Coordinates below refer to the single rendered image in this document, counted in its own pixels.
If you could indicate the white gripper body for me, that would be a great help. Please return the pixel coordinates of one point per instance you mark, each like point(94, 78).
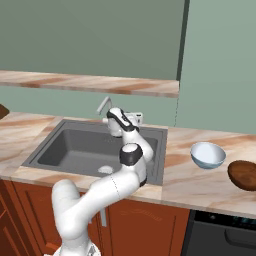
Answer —
point(115, 130)

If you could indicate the black dishwasher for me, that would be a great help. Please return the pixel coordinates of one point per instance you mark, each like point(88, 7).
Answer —
point(213, 235)

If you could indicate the brown wooden bowl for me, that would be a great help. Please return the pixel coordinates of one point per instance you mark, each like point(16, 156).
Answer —
point(244, 175)

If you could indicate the dark brown object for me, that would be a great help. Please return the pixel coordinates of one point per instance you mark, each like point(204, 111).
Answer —
point(3, 111)

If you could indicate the marble wall shelf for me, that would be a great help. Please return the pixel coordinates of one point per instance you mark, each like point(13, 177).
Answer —
point(100, 84)

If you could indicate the silver tap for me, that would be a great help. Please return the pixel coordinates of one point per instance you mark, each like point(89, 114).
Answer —
point(103, 105)

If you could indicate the dark grey sink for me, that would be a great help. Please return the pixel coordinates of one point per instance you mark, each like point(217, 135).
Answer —
point(76, 150)

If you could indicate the white bowl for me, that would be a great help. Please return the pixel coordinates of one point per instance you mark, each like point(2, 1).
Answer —
point(207, 155)

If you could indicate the red-brown cupboard door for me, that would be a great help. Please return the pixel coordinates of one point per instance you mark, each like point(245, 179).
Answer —
point(35, 213)
point(146, 228)

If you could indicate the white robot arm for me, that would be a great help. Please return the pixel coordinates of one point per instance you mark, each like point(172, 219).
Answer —
point(100, 191)

